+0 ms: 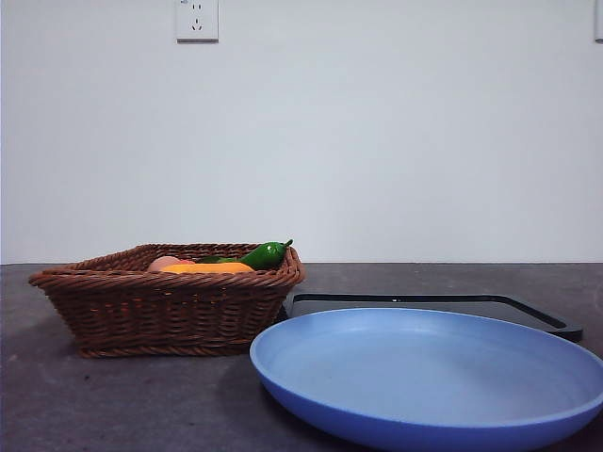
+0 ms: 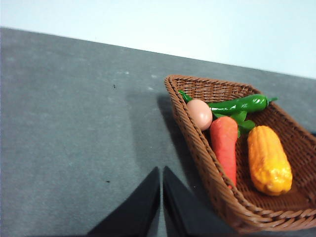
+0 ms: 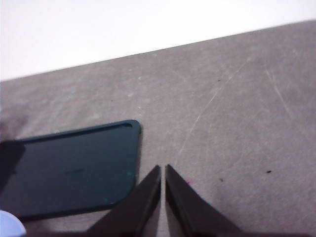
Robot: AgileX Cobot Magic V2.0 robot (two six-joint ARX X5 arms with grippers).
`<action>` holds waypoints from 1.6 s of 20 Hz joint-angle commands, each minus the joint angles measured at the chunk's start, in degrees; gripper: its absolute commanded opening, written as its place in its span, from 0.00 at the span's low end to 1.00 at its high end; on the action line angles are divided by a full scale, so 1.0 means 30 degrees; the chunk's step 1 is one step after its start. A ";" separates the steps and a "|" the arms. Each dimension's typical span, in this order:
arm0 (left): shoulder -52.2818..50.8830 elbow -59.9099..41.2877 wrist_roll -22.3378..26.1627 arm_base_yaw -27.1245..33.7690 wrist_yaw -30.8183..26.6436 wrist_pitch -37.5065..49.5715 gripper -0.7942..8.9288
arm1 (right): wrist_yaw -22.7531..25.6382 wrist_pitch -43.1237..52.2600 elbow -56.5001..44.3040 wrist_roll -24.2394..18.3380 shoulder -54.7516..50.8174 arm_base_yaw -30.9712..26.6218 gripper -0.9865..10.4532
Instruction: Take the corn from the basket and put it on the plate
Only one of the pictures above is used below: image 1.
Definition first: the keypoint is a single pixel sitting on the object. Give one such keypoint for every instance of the orange-yellow corn cob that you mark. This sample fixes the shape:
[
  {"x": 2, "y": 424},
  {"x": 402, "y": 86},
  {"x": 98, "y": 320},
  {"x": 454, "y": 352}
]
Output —
[{"x": 212, "y": 268}]

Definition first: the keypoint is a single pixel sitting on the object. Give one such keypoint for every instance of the blue round plate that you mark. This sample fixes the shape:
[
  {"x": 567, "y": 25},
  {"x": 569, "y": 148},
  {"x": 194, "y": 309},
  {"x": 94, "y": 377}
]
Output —
[{"x": 424, "y": 376}]

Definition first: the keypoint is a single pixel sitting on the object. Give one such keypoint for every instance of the brown wicker basket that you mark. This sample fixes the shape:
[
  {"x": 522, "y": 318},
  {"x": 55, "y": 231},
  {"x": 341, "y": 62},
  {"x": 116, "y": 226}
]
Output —
[{"x": 155, "y": 315}]

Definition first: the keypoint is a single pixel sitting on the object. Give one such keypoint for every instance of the green chili pepper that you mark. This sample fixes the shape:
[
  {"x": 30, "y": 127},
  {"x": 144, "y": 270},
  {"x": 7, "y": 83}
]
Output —
[{"x": 264, "y": 255}]

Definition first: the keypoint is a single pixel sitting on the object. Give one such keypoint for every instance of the orange carrot with green leaves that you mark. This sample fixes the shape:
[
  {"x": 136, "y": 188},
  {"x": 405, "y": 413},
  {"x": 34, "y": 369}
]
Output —
[{"x": 216, "y": 259}]

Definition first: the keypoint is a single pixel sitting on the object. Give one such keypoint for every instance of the black cutting board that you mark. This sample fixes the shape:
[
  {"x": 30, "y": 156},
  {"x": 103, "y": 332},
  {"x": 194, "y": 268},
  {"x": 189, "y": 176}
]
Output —
[{"x": 471, "y": 303}]

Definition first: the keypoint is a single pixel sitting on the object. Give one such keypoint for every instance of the white wall socket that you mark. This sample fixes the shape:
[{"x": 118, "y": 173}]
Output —
[{"x": 198, "y": 21}]

